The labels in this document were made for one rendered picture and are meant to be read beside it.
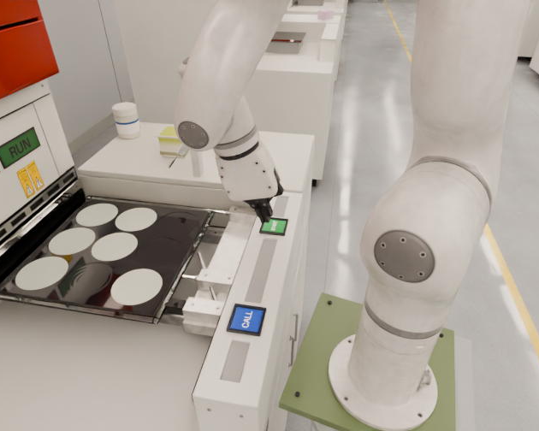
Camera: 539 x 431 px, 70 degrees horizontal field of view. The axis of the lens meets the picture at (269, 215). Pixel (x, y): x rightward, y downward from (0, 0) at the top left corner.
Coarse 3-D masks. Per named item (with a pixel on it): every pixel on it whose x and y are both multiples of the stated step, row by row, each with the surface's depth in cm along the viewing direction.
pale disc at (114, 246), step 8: (104, 240) 90; (112, 240) 90; (120, 240) 90; (128, 240) 90; (136, 240) 90; (96, 248) 88; (104, 248) 88; (112, 248) 88; (120, 248) 88; (128, 248) 88; (96, 256) 86; (104, 256) 86; (112, 256) 86; (120, 256) 86
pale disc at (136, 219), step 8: (136, 208) 101; (144, 208) 101; (120, 216) 98; (128, 216) 98; (136, 216) 98; (144, 216) 98; (152, 216) 98; (120, 224) 96; (128, 224) 96; (136, 224) 96; (144, 224) 96
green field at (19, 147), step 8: (24, 136) 86; (32, 136) 89; (8, 144) 82; (16, 144) 84; (24, 144) 87; (32, 144) 89; (0, 152) 81; (8, 152) 82; (16, 152) 85; (24, 152) 87; (8, 160) 83
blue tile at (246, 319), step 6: (240, 312) 65; (246, 312) 65; (252, 312) 65; (258, 312) 65; (234, 318) 64; (240, 318) 64; (246, 318) 64; (252, 318) 64; (258, 318) 64; (234, 324) 63; (240, 324) 63; (246, 324) 63; (252, 324) 63; (258, 324) 63; (246, 330) 62; (252, 330) 62
